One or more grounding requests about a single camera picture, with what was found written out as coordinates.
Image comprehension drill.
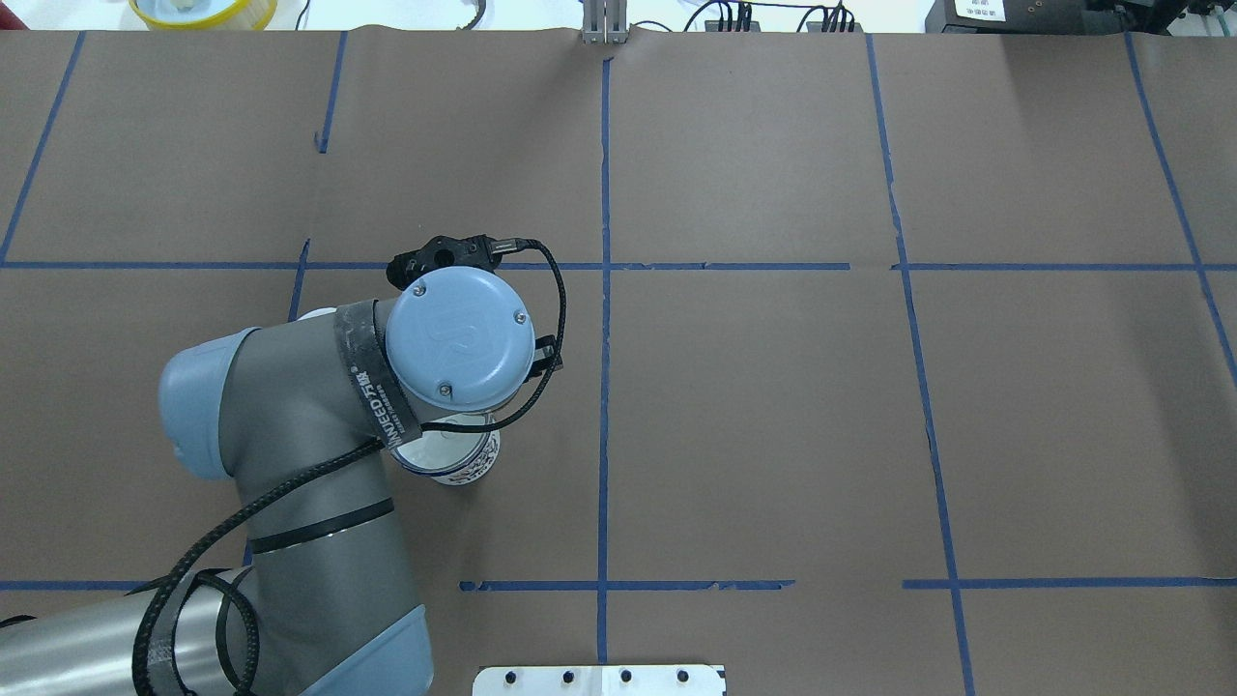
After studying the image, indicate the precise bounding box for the white enamel mug blue rim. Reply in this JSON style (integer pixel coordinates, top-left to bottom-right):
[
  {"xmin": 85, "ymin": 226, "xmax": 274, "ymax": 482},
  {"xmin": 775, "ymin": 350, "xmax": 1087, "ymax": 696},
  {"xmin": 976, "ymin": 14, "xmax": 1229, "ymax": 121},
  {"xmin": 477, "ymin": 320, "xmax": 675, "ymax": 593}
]
[{"xmin": 386, "ymin": 430, "xmax": 501, "ymax": 486}]

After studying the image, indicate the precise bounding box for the silver aluminium frame post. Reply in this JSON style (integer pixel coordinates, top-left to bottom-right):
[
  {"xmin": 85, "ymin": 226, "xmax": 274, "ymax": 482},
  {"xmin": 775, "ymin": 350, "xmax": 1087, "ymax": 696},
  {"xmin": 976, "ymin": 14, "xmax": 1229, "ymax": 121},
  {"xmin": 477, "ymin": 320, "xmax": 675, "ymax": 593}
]
[{"xmin": 580, "ymin": 0, "xmax": 630, "ymax": 45}]

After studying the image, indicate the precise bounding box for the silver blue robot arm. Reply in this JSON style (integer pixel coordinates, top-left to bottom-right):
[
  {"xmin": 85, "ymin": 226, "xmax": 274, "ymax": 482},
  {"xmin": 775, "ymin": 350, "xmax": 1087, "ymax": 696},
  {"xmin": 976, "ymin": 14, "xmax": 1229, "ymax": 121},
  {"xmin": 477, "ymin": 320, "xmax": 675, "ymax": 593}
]
[{"xmin": 2, "ymin": 266, "xmax": 552, "ymax": 695}]

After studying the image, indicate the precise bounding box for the yellow tape roll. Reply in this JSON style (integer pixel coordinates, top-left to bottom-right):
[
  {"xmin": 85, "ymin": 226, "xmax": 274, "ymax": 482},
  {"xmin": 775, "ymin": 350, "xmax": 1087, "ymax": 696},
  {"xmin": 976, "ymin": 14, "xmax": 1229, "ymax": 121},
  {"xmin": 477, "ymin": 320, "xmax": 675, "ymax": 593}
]
[{"xmin": 127, "ymin": 1, "xmax": 280, "ymax": 31}]

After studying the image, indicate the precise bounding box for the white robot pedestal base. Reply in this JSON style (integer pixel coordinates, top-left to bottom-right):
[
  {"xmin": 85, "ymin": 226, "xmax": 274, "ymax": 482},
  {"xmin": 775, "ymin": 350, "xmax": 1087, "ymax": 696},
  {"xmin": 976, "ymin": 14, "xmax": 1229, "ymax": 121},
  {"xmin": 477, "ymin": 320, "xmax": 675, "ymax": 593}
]
[{"xmin": 473, "ymin": 664, "xmax": 729, "ymax": 695}]

